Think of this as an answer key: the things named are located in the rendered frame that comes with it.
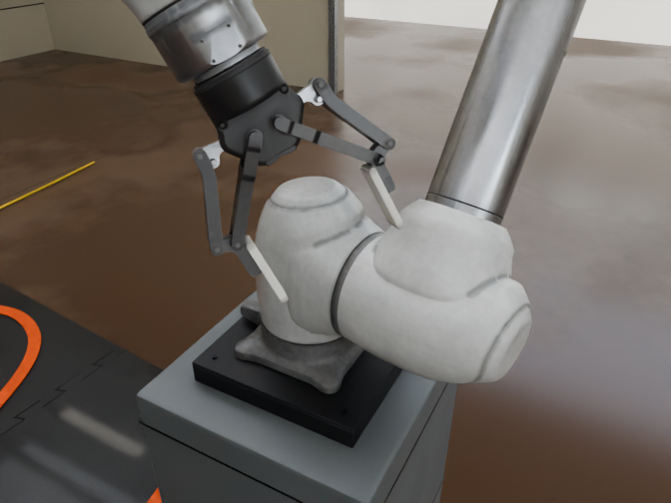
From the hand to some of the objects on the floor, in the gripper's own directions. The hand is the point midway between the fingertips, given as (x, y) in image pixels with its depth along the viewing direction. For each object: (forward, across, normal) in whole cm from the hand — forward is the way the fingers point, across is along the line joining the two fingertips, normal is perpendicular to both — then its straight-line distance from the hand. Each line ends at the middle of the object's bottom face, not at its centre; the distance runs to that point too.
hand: (335, 251), depth 58 cm
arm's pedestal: (+97, -42, +49) cm, 117 cm away
